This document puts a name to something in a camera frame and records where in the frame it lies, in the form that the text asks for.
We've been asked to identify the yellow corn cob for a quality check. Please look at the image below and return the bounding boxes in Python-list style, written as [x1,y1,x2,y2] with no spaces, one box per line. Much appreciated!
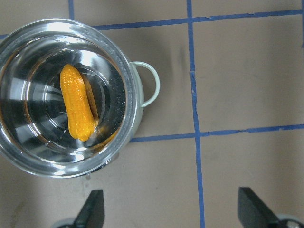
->
[60,64,95,142]

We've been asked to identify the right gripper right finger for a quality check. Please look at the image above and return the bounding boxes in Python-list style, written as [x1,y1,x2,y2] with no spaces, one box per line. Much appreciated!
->
[238,187,281,228]

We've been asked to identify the pale green electric pot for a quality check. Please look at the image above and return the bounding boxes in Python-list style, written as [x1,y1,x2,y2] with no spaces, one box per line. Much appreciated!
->
[0,19,160,178]

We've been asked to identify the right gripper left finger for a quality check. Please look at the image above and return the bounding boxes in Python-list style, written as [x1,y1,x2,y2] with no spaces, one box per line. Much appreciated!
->
[73,190,105,228]

